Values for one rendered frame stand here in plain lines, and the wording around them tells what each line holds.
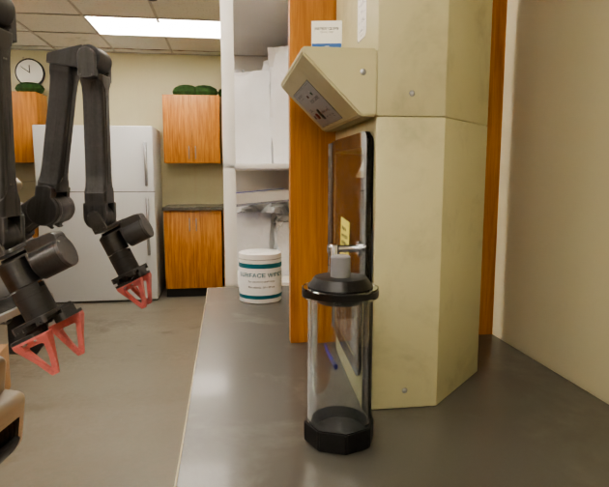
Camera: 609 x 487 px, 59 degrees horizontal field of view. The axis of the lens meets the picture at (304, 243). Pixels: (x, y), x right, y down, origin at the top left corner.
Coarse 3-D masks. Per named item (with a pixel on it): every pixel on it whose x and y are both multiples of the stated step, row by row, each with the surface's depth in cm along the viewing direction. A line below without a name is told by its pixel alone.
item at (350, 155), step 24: (336, 144) 107; (360, 144) 88; (336, 168) 107; (360, 168) 88; (336, 192) 108; (360, 192) 88; (336, 216) 108; (360, 216) 89; (336, 240) 108; (360, 240) 89; (360, 264) 89
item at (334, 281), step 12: (336, 264) 74; (348, 264) 75; (324, 276) 76; (336, 276) 75; (348, 276) 75; (360, 276) 76; (312, 288) 74; (324, 288) 72; (336, 288) 72; (348, 288) 72; (360, 288) 73
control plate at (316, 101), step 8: (304, 88) 95; (312, 88) 91; (296, 96) 106; (304, 96) 100; (312, 96) 95; (320, 96) 91; (304, 104) 106; (312, 104) 101; (320, 104) 96; (328, 104) 92; (312, 112) 106; (328, 112) 96; (336, 112) 91; (320, 120) 106; (328, 120) 101; (336, 120) 96
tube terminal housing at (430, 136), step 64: (384, 0) 80; (448, 0) 82; (384, 64) 82; (448, 64) 83; (384, 128) 83; (448, 128) 85; (384, 192) 84; (448, 192) 87; (384, 256) 85; (448, 256) 89; (384, 320) 87; (448, 320) 91; (384, 384) 88; (448, 384) 94
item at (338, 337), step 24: (312, 312) 74; (336, 312) 72; (360, 312) 73; (312, 336) 75; (336, 336) 72; (360, 336) 73; (312, 360) 75; (336, 360) 73; (360, 360) 74; (312, 384) 76; (336, 384) 73; (360, 384) 74; (312, 408) 76; (336, 408) 74; (360, 408) 75; (336, 432) 74
